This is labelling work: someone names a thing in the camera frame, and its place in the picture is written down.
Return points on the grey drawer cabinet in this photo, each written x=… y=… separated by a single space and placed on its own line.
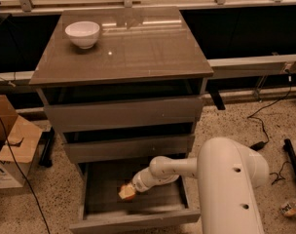
x=140 y=54

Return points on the black stand foot left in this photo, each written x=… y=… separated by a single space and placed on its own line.
x=46 y=143

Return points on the plastic drink bottle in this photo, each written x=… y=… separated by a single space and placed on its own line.
x=288 y=208

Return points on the black bar on floor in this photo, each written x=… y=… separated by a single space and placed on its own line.
x=288 y=148

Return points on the white ceramic bowl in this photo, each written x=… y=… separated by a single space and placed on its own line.
x=83 y=34

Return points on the grey top drawer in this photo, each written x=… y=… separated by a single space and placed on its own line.
x=123 y=114

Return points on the brown cardboard box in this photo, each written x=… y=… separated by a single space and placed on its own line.
x=18 y=144

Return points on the grey middle drawer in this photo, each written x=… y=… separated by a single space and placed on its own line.
x=128 y=148

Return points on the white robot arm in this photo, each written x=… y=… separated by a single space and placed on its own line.
x=227 y=173

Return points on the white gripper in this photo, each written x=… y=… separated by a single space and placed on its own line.
x=137 y=183

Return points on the red apple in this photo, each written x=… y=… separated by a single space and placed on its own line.
x=129 y=196

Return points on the grey open bottom drawer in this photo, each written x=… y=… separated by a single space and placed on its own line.
x=102 y=211

